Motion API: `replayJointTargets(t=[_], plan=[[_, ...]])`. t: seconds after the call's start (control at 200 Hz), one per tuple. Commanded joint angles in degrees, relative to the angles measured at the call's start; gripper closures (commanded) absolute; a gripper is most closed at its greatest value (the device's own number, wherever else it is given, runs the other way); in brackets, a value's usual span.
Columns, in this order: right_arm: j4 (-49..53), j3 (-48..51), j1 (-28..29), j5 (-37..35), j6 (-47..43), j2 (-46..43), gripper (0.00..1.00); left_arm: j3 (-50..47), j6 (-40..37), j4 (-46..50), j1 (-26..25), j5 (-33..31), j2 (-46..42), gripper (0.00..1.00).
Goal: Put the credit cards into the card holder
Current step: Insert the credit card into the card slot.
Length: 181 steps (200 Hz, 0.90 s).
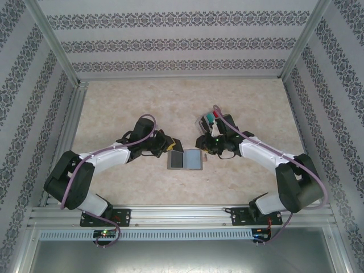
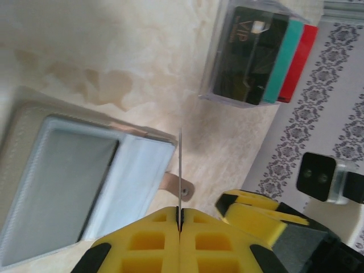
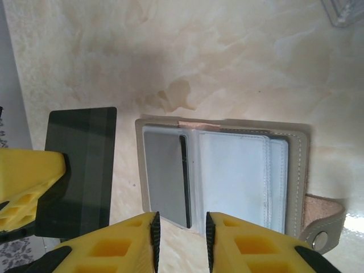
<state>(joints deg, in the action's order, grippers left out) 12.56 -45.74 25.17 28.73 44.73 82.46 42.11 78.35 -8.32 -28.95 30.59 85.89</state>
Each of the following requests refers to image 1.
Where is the grey card holder wallet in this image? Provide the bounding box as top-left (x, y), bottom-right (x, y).
top-left (167, 148), bottom-right (209, 171)

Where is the light blue credit card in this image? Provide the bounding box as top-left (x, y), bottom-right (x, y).
top-left (184, 150), bottom-right (203, 169)

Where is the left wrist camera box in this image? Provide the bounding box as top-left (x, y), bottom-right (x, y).
top-left (133, 115), bottom-right (158, 142)

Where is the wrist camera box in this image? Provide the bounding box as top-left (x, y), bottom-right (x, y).
top-left (210, 113), bottom-right (237, 138)
top-left (133, 115), bottom-right (158, 142)

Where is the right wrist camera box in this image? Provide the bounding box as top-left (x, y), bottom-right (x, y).
top-left (210, 113), bottom-right (237, 138)

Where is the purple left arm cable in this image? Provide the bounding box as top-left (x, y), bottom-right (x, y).
top-left (60, 113), bottom-right (159, 248)

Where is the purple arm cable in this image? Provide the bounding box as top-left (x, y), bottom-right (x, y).
top-left (212, 105), bottom-right (329, 247)
top-left (60, 113), bottom-right (159, 248)

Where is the aluminium frame cross rail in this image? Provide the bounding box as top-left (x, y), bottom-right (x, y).
top-left (76, 74), bottom-right (284, 82)

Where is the aluminium frame mounting rail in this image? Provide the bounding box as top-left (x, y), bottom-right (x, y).
top-left (27, 206), bottom-right (333, 228)

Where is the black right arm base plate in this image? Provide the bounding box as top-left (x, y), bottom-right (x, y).
top-left (230, 206), bottom-right (284, 227)

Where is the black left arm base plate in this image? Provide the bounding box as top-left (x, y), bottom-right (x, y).
top-left (80, 208), bottom-right (132, 228)

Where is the aluminium frame side rail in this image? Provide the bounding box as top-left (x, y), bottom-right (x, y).
top-left (39, 81), bottom-right (89, 207)

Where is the slotted grey cable duct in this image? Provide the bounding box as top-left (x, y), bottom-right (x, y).
top-left (38, 229), bottom-right (271, 242)

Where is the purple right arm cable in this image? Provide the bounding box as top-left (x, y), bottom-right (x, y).
top-left (212, 105), bottom-right (329, 247)

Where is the aluminium frame upright post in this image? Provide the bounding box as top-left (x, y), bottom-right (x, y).
top-left (280, 0), bottom-right (332, 80)
top-left (27, 0), bottom-right (82, 85)

